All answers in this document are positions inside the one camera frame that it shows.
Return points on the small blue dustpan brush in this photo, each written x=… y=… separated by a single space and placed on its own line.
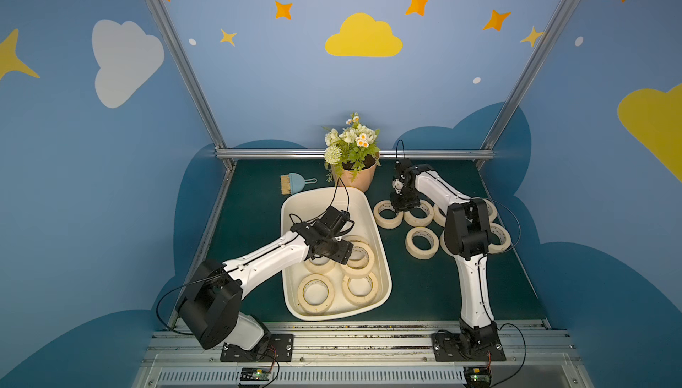
x=294 y=183

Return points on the white plastic storage box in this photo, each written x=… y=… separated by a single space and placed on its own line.
x=310 y=204

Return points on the left aluminium frame post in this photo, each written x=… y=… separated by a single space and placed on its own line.
x=178 y=53

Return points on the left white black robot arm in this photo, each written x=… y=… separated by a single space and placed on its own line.
x=210 y=304

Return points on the right green circuit board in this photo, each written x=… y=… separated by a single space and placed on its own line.
x=478 y=377

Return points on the aluminium front rail bed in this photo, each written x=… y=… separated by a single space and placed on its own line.
x=370 y=354

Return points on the right aluminium frame post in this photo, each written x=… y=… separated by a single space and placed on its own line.
x=553 y=30

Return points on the potted white flower plant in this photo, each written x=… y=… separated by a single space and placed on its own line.
x=352 y=154

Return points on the left green circuit board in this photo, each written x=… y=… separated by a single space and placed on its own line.
x=254 y=375

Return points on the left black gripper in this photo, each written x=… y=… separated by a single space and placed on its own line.
x=335 y=247

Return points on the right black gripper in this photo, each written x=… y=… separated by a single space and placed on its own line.
x=403 y=196

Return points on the left side aluminium rail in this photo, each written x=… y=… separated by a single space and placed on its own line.
x=196 y=214

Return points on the green circuit board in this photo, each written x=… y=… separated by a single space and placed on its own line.
x=478 y=377
x=254 y=375

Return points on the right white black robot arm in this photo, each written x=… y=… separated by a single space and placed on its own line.
x=467 y=235

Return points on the aluminium frame post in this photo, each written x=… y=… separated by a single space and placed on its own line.
x=178 y=53
x=553 y=30

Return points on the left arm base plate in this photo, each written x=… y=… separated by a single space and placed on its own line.
x=271 y=347

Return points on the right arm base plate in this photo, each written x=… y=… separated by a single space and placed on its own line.
x=448 y=346

